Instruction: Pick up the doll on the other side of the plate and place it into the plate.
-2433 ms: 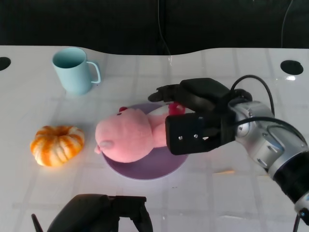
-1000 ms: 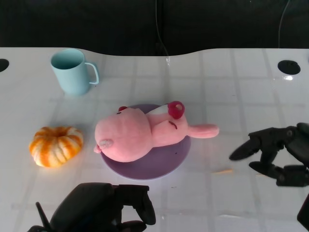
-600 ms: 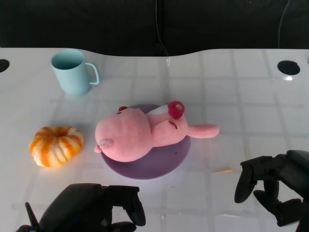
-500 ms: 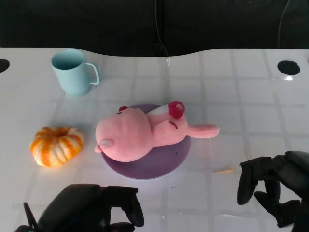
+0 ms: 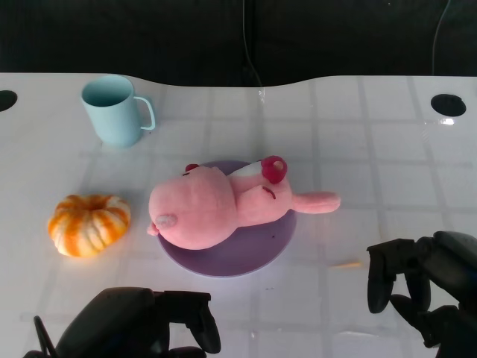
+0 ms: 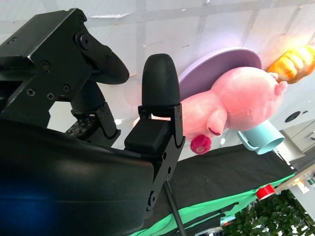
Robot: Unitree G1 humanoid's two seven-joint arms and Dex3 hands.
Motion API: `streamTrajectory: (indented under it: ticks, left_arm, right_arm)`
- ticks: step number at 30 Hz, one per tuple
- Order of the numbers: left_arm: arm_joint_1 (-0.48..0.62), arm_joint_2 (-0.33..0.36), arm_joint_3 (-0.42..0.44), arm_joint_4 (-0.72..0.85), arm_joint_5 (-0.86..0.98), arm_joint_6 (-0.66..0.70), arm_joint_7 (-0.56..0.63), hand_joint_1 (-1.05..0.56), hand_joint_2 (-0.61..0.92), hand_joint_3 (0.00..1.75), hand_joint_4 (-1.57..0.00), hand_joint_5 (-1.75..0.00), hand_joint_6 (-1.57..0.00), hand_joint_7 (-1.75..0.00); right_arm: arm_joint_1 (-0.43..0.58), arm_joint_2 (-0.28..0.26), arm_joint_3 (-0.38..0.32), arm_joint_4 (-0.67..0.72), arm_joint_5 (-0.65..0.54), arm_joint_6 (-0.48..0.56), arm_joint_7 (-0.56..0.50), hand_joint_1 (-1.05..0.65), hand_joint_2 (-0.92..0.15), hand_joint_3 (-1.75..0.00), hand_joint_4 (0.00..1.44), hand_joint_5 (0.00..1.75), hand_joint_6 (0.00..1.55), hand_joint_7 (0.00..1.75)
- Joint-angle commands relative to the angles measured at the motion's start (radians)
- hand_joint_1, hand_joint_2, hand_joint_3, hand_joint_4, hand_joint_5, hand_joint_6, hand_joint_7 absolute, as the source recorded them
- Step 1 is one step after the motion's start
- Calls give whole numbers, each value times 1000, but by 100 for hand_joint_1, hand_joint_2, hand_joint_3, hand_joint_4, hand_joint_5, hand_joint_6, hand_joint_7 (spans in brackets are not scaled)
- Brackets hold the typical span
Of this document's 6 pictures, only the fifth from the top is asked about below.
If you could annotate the pink plush doll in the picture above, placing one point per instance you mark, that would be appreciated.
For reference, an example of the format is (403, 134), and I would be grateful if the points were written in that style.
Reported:
(194, 209)

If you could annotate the light blue mug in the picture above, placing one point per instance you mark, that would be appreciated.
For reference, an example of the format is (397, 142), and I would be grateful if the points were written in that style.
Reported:
(112, 119)

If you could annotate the orange white striped pumpkin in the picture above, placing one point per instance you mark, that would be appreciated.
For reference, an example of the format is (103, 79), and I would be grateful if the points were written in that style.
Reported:
(89, 227)

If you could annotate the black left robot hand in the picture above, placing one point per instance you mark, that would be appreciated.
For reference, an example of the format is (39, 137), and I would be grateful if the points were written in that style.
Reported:
(119, 324)

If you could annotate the black table grommet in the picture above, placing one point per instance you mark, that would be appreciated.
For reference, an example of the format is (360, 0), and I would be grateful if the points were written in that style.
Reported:
(447, 104)
(5, 100)

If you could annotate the black backdrop curtain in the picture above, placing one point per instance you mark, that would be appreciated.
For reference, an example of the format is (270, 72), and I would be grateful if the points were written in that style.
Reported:
(149, 37)

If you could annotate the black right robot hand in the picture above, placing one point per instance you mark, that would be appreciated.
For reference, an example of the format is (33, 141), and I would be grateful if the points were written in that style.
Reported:
(454, 268)

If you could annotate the thin orange stick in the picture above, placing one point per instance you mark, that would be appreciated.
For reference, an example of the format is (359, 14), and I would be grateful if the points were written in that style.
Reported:
(346, 265)

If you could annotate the lavender round plate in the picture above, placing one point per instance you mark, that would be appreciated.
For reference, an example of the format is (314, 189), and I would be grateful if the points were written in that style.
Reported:
(231, 257)

